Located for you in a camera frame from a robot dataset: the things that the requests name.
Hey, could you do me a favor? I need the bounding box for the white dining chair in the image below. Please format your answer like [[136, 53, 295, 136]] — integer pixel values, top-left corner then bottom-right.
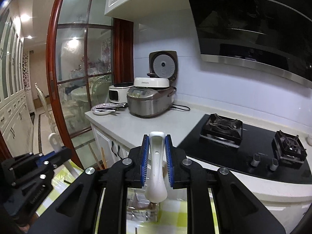
[[34, 83, 57, 133]]

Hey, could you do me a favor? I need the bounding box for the white ceramic spoon with hole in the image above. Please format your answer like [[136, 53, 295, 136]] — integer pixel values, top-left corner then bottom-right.
[[145, 132, 168, 203]]

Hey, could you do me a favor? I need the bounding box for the silver rice cooker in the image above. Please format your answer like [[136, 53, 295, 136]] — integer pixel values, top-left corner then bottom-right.
[[127, 51, 178, 118]]

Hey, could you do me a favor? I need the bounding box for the white small cooker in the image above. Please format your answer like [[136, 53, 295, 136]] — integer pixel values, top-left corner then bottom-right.
[[108, 82, 133, 104]]

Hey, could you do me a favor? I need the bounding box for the black gas stove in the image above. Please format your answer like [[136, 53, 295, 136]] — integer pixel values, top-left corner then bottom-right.
[[179, 113, 311, 184]]

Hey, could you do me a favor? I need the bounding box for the brown chopstick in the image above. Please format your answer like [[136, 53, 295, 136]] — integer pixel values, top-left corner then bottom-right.
[[88, 143, 103, 170]]

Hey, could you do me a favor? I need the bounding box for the white lower cabinet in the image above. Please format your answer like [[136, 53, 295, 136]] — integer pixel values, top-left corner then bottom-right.
[[85, 109, 311, 233]]

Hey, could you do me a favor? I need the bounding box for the green checkered tablecloth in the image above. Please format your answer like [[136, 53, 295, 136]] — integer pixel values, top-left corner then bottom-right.
[[36, 165, 187, 233]]

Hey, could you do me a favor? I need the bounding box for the white plate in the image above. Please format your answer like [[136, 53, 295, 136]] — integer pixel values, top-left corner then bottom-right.
[[91, 103, 128, 115]]

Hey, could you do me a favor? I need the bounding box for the metal wire utensil rack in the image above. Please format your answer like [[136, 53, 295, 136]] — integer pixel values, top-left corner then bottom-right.
[[126, 188, 160, 223]]

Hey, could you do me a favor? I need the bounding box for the red wooden door frame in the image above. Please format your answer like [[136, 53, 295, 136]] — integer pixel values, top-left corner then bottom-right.
[[45, 0, 83, 168]]

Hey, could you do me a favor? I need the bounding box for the white display cabinet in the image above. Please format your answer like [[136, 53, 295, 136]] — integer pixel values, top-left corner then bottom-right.
[[1, 11, 33, 157]]

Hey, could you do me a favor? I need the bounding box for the black range hood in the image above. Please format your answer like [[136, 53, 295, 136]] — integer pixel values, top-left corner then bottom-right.
[[189, 0, 311, 88]]

